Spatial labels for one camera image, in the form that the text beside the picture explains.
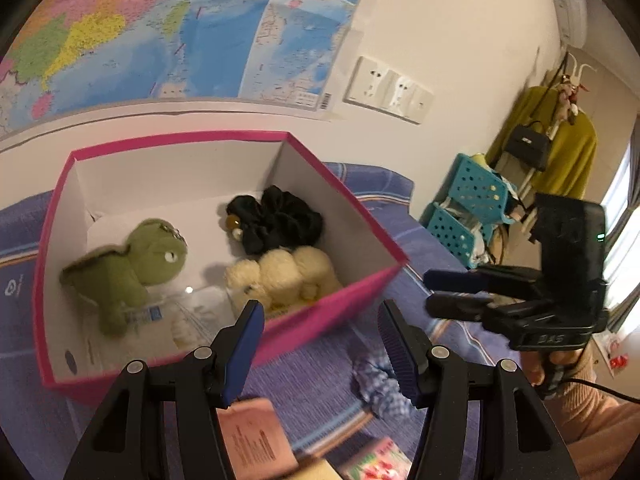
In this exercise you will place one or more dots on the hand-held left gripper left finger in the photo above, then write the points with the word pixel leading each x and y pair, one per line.
pixel 245 350

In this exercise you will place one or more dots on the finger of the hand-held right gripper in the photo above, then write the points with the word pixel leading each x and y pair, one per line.
pixel 460 306
pixel 450 281

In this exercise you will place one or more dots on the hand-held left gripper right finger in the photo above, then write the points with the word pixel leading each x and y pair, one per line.
pixel 400 355

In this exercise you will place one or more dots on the blue checked scrunchie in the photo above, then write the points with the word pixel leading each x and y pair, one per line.
pixel 380 395

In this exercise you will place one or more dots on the clear plastic packet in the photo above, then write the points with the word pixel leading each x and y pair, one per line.
pixel 195 320

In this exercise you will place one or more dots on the pink cardboard box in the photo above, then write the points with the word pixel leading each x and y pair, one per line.
pixel 320 317

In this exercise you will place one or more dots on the small pink packet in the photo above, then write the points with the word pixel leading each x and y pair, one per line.
pixel 255 435

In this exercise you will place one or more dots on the cream plush toy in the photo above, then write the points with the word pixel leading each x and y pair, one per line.
pixel 285 272

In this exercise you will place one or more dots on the pink floral tissue pack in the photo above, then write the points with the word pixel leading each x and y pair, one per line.
pixel 380 462

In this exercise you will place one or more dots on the green plush turtle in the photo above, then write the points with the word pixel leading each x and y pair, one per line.
pixel 145 260

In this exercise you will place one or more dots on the black scrunchie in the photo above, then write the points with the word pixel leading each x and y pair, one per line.
pixel 285 220

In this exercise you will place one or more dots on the person's right hand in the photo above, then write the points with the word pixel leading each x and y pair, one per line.
pixel 531 372

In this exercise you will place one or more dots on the bright window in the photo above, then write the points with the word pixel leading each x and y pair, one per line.
pixel 620 210

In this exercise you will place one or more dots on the yellow coat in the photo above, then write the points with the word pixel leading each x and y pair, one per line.
pixel 570 160

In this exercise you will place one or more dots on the red paper decoration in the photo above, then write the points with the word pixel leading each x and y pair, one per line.
pixel 619 361

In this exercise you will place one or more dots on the black handbag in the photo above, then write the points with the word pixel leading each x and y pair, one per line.
pixel 527 145

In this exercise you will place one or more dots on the small hanging doll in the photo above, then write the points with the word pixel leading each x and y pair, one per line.
pixel 569 95

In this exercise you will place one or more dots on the white coat rack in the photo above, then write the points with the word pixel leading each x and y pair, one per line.
pixel 580 72

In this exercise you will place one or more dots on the white air conditioner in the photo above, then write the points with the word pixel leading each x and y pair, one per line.
pixel 570 10

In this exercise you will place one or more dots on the white wall socket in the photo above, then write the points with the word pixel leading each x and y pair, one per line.
pixel 365 82
pixel 398 94
pixel 420 104

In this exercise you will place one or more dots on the colourful wall map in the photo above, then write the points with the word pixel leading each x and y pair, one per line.
pixel 200 35

